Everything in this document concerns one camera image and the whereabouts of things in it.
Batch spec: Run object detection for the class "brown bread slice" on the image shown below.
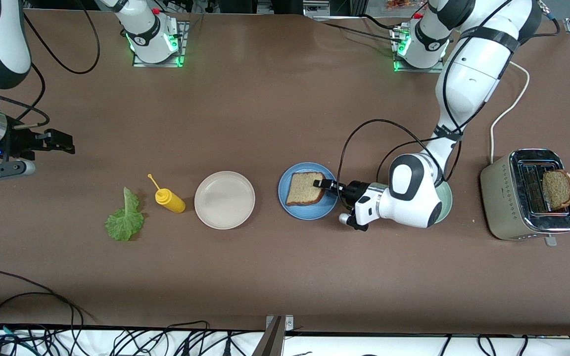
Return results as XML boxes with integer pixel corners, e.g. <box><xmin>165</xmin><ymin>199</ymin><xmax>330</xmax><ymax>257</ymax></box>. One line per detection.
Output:
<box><xmin>542</xmin><ymin>169</ymin><xmax>570</xmax><ymax>211</ymax></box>
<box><xmin>285</xmin><ymin>171</ymin><xmax>326</xmax><ymax>207</ymax></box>

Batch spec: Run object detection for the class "green lettuce leaf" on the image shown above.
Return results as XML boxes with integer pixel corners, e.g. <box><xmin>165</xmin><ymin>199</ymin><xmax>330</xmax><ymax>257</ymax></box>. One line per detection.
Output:
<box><xmin>105</xmin><ymin>186</ymin><xmax>145</xmax><ymax>242</ymax></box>

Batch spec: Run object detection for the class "blue round plate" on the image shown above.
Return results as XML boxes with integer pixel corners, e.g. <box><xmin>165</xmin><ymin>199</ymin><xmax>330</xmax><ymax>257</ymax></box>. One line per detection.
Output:
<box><xmin>278</xmin><ymin>162</ymin><xmax>340</xmax><ymax>221</ymax></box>

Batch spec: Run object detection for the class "green round plate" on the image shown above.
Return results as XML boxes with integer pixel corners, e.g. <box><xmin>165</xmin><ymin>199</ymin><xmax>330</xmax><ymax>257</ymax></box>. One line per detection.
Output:
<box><xmin>433</xmin><ymin>180</ymin><xmax>453</xmax><ymax>224</ymax></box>

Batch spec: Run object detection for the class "white round plate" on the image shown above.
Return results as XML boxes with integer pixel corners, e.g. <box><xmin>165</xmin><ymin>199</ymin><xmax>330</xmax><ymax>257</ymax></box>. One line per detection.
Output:
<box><xmin>194</xmin><ymin>171</ymin><xmax>256</xmax><ymax>230</ymax></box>

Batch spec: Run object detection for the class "yellow mustard squeeze bottle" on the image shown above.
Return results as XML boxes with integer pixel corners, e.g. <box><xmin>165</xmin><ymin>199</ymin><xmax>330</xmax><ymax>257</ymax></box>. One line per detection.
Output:
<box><xmin>147</xmin><ymin>174</ymin><xmax>187</xmax><ymax>214</ymax></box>

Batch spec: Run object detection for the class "beige chrome toaster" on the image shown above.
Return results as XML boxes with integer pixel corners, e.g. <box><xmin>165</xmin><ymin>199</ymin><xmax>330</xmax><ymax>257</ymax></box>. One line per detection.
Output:
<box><xmin>480</xmin><ymin>148</ymin><xmax>570</xmax><ymax>247</ymax></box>

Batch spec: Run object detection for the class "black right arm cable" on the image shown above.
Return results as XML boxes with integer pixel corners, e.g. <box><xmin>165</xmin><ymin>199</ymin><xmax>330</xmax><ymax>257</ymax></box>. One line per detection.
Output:
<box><xmin>0</xmin><ymin>63</ymin><xmax>51</xmax><ymax>130</ymax></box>
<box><xmin>22</xmin><ymin>0</ymin><xmax>101</xmax><ymax>75</ymax></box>

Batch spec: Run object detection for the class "small metal bracket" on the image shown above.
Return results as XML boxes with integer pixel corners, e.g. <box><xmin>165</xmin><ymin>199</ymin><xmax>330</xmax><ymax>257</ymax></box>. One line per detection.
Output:
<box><xmin>265</xmin><ymin>315</ymin><xmax>294</xmax><ymax>331</ymax></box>

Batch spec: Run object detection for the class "black base cable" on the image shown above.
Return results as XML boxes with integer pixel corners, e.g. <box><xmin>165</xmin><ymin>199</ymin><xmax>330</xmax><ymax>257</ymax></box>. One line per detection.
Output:
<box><xmin>362</xmin><ymin>14</ymin><xmax>404</xmax><ymax>31</ymax></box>
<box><xmin>321</xmin><ymin>21</ymin><xmax>404</xmax><ymax>43</ymax></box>

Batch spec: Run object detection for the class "grey camera post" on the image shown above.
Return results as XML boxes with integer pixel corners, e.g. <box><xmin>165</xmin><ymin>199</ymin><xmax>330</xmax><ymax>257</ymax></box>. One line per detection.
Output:
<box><xmin>250</xmin><ymin>316</ymin><xmax>285</xmax><ymax>356</ymax></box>

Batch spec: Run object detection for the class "white toaster power cord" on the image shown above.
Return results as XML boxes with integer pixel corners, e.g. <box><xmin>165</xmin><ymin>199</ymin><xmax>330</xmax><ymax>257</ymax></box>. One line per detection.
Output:
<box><xmin>477</xmin><ymin>42</ymin><xmax>530</xmax><ymax>165</ymax></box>

